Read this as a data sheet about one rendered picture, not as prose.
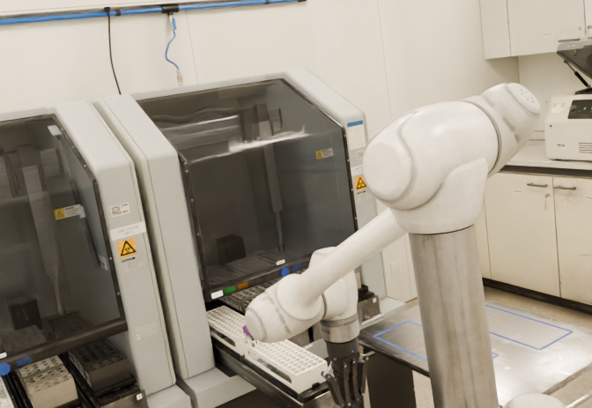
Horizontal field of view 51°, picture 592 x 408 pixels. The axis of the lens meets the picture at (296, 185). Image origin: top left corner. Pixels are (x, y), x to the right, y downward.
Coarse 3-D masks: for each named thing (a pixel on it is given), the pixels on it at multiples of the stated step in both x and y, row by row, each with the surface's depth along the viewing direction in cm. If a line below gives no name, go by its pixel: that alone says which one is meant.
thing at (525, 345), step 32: (384, 320) 194; (416, 320) 190; (512, 320) 181; (544, 320) 178; (384, 352) 174; (416, 352) 170; (512, 352) 162; (544, 352) 160; (576, 352) 157; (512, 384) 147; (544, 384) 145
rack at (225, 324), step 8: (208, 312) 209; (216, 312) 209; (224, 312) 208; (232, 312) 208; (208, 320) 202; (216, 320) 201; (224, 320) 200; (232, 320) 200; (240, 320) 199; (216, 328) 197; (224, 328) 194; (232, 328) 194; (240, 328) 193; (216, 336) 199; (224, 336) 201; (232, 336) 187; (240, 336) 187; (232, 344) 195; (240, 344) 184; (240, 352) 185
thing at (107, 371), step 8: (120, 360) 178; (96, 368) 175; (104, 368) 175; (112, 368) 176; (120, 368) 178; (128, 368) 179; (88, 376) 174; (96, 376) 174; (104, 376) 175; (112, 376) 177; (120, 376) 178; (128, 376) 179; (96, 384) 174; (104, 384) 176; (112, 384) 177
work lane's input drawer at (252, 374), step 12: (216, 348) 196; (228, 348) 190; (228, 360) 189; (240, 360) 184; (240, 372) 183; (252, 372) 176; (264, 372) 172; (252, 384) 178; (264, 384) 171; (276, 384) 167; (312, 384) 160; (324, 384) 161; (276, 396) 166; (288, 396) 160; (300, 396) 157; (312, 396) 157; (324, 396) 158
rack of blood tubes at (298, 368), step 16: (256, 352) 174; (272, 352) 174; (288, 352) 171; (304, 352) 170; (272, 368) 174; (288, 368) 163; (304, 368) 161; (320, 368) 161; (288, 384) 162; (304, 384) 159
